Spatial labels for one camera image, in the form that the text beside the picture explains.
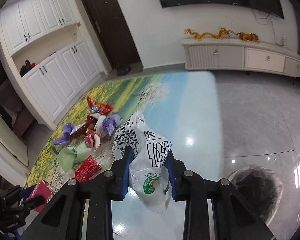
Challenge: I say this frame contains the white cabinets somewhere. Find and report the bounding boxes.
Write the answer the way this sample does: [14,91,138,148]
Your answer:
[0,0,76,56]
[21,39,100,122]

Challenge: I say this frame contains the brown chocolate wrapper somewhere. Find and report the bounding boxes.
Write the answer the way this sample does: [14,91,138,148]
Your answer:
[69,118,97,139]

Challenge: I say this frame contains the red foil wrapper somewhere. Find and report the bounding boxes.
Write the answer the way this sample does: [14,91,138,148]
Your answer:
[75,155,102,182]

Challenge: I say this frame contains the white lower cabinets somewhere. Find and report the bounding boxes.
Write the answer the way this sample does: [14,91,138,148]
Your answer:
[21,39,100,122]

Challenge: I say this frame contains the golden dragon ornament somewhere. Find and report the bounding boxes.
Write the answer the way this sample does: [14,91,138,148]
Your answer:
[184,27,230,40]

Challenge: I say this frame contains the dark shoes pair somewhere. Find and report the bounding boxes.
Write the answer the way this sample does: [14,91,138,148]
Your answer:
[115,63,131,76]

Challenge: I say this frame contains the white TV cabinet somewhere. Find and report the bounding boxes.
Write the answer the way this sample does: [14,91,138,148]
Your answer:
[181,38,300,78]

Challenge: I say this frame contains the green plastic wrapper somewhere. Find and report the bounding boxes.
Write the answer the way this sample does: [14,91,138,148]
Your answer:
[57,142,94,173]

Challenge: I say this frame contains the pink packet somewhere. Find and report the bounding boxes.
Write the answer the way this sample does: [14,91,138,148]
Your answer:
[28,180,52,212]

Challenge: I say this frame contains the white upper cabinets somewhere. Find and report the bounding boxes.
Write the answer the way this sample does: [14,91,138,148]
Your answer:
[0,0,76,56]

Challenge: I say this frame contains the purple wrapper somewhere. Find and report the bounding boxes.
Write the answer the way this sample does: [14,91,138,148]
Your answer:
[52,122,74,146]
[102,112,121,136]

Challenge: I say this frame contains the pink white wrapper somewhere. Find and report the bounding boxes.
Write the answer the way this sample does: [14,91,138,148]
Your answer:
[84,130,101,150]

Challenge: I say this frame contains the black bag on shelf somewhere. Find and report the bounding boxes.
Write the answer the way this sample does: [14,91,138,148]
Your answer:
[20,60,32,77]

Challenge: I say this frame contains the golden lion ornament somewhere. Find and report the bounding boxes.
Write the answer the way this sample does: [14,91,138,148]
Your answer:
[236,32,260,43]

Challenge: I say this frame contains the white power strip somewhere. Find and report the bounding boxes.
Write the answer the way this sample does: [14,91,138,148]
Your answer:
[283,36,287,48]

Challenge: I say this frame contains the red snack bag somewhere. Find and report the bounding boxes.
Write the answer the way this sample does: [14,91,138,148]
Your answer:
[86,96,113,115]

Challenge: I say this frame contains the dark brown door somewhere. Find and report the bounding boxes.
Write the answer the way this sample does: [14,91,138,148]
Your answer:
[82,0,141,68]

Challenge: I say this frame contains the landscape print table mat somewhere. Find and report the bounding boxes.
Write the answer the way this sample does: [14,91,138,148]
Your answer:
[22,72,223,239]

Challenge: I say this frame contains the clear printed plastic bag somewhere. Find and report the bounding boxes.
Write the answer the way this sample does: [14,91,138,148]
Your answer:
[111,112,172,213]

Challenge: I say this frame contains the black-lined trash bin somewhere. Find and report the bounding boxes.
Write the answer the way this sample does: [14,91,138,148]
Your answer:
[228,165,283,225]

